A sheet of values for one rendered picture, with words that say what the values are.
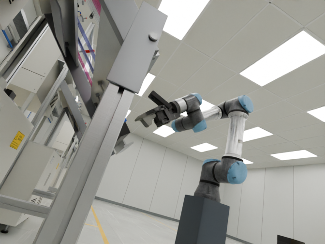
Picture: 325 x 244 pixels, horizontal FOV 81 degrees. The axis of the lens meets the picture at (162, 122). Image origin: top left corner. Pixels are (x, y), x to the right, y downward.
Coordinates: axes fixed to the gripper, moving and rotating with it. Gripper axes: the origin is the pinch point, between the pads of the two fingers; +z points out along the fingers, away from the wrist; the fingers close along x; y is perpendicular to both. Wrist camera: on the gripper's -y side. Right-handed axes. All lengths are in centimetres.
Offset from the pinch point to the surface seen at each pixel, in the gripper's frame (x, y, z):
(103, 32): -32.6, -19.4, 10.7
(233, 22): 84, -93, -224
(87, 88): 19.1, -27.0, 10.4
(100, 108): -53, 7, 24
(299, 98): 137, 53, -373
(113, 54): -32.6, -12.4, 10.7
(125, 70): -53, 3, 19
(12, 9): 17, -75, 28
